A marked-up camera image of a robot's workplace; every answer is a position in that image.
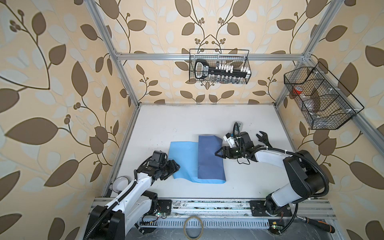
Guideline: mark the aluminium mounting rail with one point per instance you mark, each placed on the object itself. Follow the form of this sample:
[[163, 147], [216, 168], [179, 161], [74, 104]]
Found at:
[[240, 208]]

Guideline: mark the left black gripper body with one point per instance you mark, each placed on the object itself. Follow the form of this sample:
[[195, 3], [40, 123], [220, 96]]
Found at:
[[162, 169]]

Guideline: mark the orange black screwdriver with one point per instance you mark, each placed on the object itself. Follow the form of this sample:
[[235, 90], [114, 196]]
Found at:
[[318, 224]]

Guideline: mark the black socket set holder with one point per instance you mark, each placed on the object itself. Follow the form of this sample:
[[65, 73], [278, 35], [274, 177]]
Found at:
[[203, 70]]

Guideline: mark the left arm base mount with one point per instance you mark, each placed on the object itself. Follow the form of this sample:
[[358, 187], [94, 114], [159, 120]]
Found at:
[[161, 208]]

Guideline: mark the light blue wrapping paper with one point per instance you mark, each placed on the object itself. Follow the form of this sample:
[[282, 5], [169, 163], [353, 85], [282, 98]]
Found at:
[[197, 160]]

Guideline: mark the black adjustable wrench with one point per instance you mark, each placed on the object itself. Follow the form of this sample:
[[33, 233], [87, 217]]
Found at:
[[263, 138]]

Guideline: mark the clear tape roll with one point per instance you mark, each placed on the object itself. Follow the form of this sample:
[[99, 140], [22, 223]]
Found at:
[[193, 222]]

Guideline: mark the black wire basket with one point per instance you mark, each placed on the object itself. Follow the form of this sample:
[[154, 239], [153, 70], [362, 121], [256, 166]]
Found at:
[[235, 57], [326, 103]]

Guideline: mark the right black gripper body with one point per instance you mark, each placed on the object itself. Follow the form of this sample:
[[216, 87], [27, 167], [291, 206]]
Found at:
[[236, 152]]

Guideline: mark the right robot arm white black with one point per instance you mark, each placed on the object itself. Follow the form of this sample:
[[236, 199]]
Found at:
[[306, 178]]

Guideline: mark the right black wire basket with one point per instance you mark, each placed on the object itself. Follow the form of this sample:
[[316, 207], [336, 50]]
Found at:
[[326, 103]]

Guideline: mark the back black wire basket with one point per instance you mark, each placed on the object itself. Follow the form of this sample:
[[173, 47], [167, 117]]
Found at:
[[235, 57]]

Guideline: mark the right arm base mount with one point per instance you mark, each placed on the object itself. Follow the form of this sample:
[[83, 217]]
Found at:
[[264, 208]]

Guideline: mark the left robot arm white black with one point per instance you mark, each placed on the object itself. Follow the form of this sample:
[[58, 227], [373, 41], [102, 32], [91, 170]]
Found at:
[[114, 220]]

